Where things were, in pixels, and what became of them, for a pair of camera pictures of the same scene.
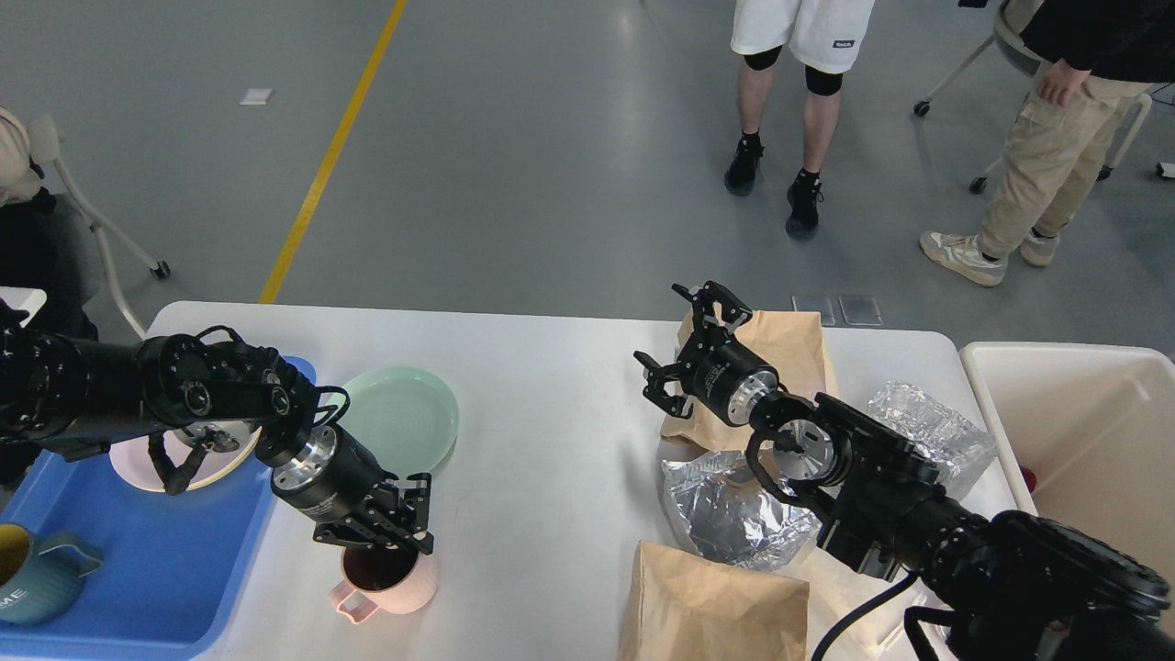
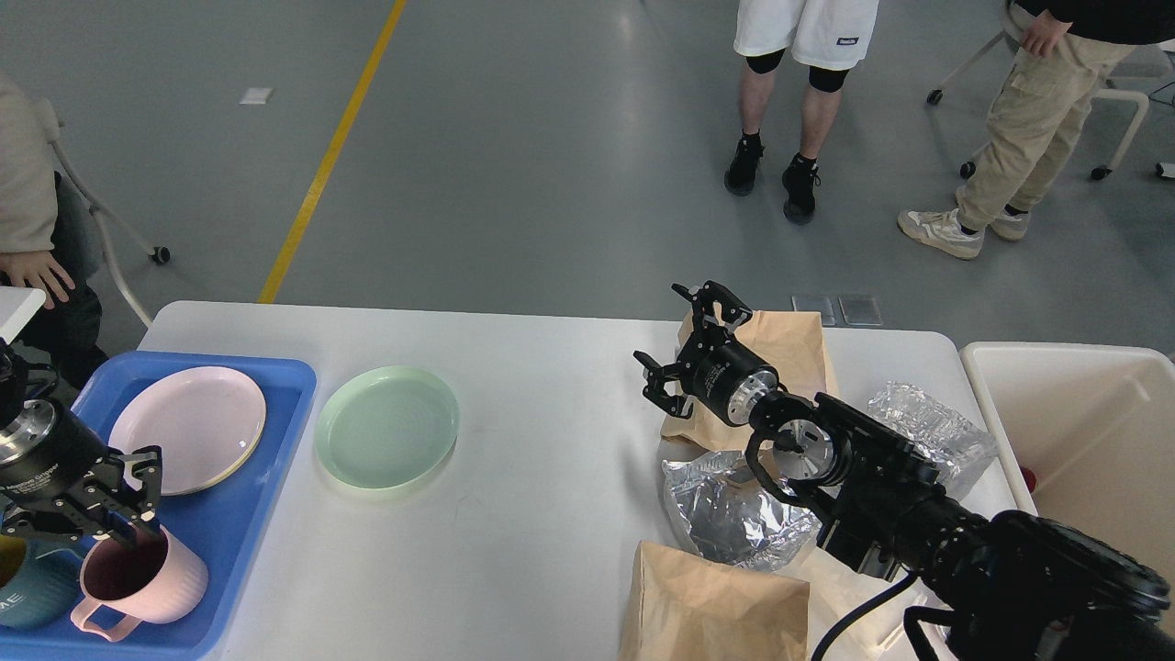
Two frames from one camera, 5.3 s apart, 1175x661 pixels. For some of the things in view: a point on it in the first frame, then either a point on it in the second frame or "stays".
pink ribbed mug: (394, 580) -> (162, 580)
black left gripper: (332, 480) -> (46, 454)
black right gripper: (733, 385) stays
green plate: (406, 417) stays
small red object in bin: (1029, 478) stays
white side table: (28, 298) stays
